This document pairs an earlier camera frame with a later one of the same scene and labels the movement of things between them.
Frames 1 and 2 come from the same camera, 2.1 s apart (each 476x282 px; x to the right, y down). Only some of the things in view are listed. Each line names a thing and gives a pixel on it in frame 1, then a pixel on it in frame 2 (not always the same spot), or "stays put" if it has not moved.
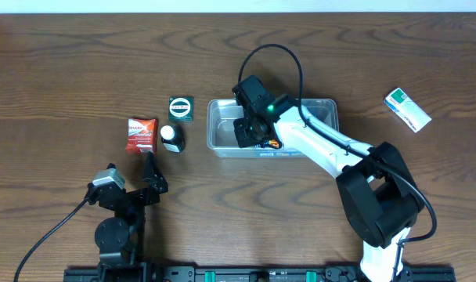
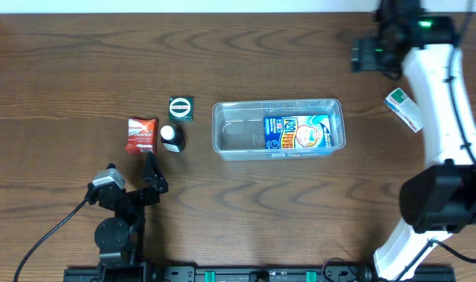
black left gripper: (156, 182) stays put
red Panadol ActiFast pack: (142, 135) stays put
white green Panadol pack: (407, 110) stays put
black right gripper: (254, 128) → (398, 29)
